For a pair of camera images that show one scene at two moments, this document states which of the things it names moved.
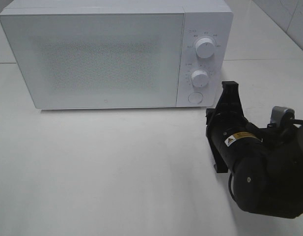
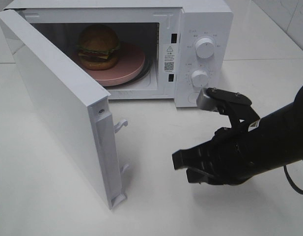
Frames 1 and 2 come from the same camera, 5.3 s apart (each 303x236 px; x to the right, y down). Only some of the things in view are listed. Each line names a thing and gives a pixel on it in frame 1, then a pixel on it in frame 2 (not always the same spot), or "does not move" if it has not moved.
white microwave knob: [205, 48] does not move
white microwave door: [88, 60] → [75, 107]
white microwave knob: [200, 78] does not move
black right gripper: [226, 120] → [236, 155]
